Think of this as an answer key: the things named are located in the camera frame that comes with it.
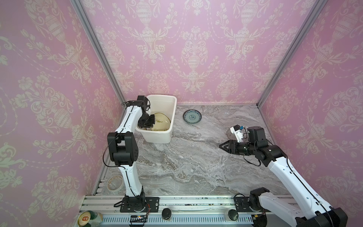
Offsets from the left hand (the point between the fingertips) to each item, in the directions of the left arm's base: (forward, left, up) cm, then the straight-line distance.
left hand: (152, 126), depth 93 cm
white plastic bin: (+21, -4, -4) cm, 22 cm away
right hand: (-19, -42, +8) cm, 46 cm away
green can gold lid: (-50, +20, -2) cm, 54 cm away
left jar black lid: (-48, -14, -2) cm, 50 cm away
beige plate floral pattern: (+6, -6, -4) cm, 9 cm away
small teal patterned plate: (+18, -28, -11) cm, 35 cm away
